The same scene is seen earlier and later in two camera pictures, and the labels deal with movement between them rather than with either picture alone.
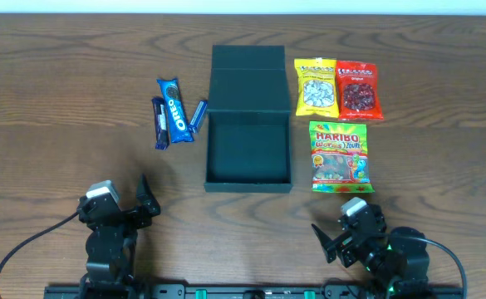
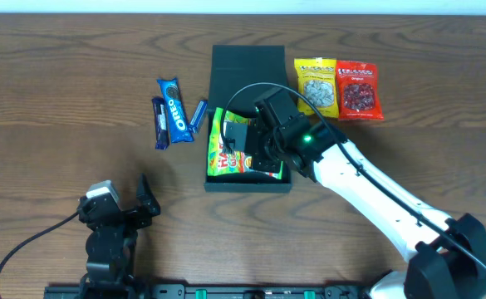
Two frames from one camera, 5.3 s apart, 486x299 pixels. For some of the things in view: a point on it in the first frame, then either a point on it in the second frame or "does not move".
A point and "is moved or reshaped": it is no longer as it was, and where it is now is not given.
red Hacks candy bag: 358,90 does not move
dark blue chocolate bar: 162,140 does not move
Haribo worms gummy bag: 339,157 is moved or reshaped
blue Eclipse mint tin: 198,115 does not move
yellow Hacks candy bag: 316,87 does not move
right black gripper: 341,242 → 253,146
